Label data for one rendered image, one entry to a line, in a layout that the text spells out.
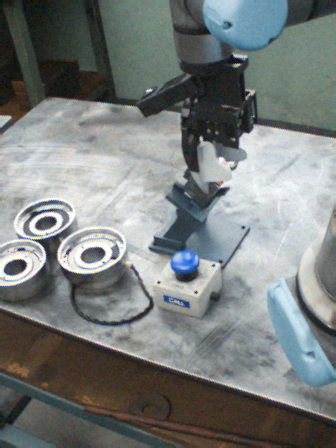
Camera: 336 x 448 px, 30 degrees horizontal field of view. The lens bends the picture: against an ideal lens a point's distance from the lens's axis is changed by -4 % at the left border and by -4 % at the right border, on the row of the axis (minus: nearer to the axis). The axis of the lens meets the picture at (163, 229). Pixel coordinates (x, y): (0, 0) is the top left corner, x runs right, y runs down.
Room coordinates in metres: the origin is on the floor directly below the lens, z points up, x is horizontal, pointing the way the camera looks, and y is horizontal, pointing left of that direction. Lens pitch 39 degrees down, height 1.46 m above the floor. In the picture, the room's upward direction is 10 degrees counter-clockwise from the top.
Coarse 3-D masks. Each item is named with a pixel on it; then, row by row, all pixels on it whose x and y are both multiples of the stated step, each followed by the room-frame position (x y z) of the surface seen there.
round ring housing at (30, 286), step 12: (24, 240) 0.80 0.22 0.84; (0, 252) 0.79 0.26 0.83; (12, 252) 0.79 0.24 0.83; (36, 252) 0.78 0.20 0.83; (0, 264) 0.77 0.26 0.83; (12, 264) 0.77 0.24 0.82; (24, 264) 0.77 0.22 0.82; (48, 264) 0.76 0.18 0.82; (0, 276) 0.74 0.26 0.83; (12, 276) 0.73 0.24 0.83; (24, 276) 0.73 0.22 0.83; (36, 276) 0.72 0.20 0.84; (0, 288) 0.71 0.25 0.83; (12, 288) 0.70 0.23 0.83; (24, 288) 0.71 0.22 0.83; (36, 288) 0.72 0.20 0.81; (12, 300) 0.71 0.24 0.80
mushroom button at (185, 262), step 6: (180, 252) 0.67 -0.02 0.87; (186, 252) 0.67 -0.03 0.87; (192, 252) 0.67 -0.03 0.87; (174, 258) 0.66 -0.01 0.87; (180, 258) 0.66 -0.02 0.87; (186, 258) 0.66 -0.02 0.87; (192, 258) 0.66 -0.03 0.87; (198, 258) 0.66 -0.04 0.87; (174, 264) 0.65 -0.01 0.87; (180, 264) 0.65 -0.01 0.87; (186, 264) 0.65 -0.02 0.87; (192, 264) 0.65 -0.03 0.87; (198, 264) 0.65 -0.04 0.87; (174, 270) 0.65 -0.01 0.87; (180, 270) 0.64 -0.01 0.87; (186, 270) 0.64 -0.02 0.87; (192, 270) 0.64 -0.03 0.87
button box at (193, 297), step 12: (168, 264) 0.69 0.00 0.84; (204, 264) 0.67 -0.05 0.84; (216, 264) 0.67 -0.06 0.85; (168, 276) 0.66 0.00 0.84; (180, 276) 0.65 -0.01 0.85; (192, 276) 0.65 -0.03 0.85; (204, 276) 0.65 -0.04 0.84; (216, 276) 0.66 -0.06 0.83; (156, 288) 0.65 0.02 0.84; (168, 288) 0.64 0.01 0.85; (180, 288) 0.64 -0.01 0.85; (192, 288) 0.63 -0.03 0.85; (204, 288) 0.63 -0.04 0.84; (216, 288) 0.66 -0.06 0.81; (156, 300) 0.65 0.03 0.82; (168, 300) 0.64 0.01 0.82; (180, 300) 0.63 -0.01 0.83; (192, 300) 0.62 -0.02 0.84; (204, 300) 0.62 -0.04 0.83; (216, 300) 0.63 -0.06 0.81; (180, 312) 0.63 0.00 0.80; (192, 312) 0.62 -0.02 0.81; (204, 312) 0.62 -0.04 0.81
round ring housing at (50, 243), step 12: (36, 204) 0.90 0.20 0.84; (48, 204) 0.90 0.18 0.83; (60, 204) 0.90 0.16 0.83; (24, 216) 0.88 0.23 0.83; (36, 216) 0.88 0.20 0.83; (48, 216) 0.87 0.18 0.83; (60, 216) 0.86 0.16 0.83; (72, 216) 0.84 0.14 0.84; (36, 228) 0.86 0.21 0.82; (48, 228) 0.87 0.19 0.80; (72, 228) 0.83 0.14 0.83; (36, 240) 0.80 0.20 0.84; (48, 240) 0.80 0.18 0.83; (60, 240) 0.81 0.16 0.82; (48, 252) 0.81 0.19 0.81
